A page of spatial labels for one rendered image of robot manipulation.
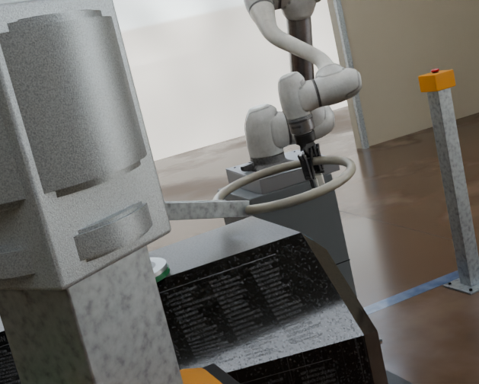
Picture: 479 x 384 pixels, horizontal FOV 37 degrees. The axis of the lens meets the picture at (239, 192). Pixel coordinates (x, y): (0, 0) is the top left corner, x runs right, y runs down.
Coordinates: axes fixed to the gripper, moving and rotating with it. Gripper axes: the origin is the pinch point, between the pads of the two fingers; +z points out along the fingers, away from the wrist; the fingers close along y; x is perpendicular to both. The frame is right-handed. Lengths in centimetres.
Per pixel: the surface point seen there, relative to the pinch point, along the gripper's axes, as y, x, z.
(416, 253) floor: -156, -36, 98
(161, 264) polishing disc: 80, -9, -8
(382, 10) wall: -543, -176, -18
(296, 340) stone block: 78, 26, 17
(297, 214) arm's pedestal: -31.4, -31.4, 21.7
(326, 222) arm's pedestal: -41, -24, 30
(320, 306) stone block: 66, 29, 13
